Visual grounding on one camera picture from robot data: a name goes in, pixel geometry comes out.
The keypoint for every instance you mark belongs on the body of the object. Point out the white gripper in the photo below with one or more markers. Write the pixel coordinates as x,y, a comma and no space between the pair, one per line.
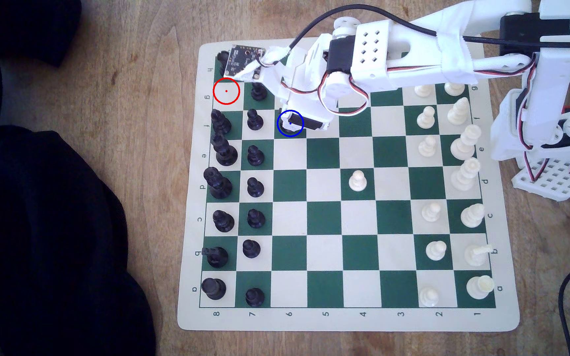
309,123

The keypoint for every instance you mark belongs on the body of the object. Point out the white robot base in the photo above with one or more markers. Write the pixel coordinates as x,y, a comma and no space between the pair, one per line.
547,178

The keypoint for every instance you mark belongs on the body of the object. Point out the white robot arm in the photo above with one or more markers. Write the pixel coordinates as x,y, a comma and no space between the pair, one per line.
413,49

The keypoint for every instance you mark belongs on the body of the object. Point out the green and cream chess mat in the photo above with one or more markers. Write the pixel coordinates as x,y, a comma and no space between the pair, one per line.
290,252

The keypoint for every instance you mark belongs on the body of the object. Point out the black pawn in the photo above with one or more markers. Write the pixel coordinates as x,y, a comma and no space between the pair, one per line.
256,157
255,297
255,189
254,121
256,219
259,93
251,249

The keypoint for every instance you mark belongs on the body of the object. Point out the black bishop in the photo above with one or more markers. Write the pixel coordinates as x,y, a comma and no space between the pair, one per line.
223,221
221,126

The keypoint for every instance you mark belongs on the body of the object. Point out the black king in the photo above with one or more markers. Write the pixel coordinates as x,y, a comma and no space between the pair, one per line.
226,156

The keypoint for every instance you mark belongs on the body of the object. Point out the black rook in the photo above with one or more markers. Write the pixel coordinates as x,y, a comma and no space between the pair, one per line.
213,289
222,59

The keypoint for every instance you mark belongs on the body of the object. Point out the white pawn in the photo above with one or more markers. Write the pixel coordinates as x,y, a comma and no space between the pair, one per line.
436,250
429,297
357,182
432,212
427,119
428,147
423,91

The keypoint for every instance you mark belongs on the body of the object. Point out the black queen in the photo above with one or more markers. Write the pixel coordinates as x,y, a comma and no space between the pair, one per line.
219,187

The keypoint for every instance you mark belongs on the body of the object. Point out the white knight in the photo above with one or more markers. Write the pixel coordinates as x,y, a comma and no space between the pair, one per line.
477,255
454,89

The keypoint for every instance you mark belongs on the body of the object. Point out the white bishop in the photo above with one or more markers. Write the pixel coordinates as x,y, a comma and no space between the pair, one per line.
459,113
473,216

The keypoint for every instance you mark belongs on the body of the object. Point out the white king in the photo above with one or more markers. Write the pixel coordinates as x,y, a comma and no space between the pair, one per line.
463,146

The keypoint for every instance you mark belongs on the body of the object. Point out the white queen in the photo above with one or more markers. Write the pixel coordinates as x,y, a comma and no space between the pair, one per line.
463,178

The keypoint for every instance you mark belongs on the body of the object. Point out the white rook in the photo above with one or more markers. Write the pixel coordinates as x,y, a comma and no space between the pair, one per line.
479,287

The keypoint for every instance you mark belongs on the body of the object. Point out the black cloth garment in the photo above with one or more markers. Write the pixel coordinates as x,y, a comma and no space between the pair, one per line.
42,222

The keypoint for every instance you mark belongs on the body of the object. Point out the small camera circuit board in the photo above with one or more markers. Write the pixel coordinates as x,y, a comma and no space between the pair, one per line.
243,58

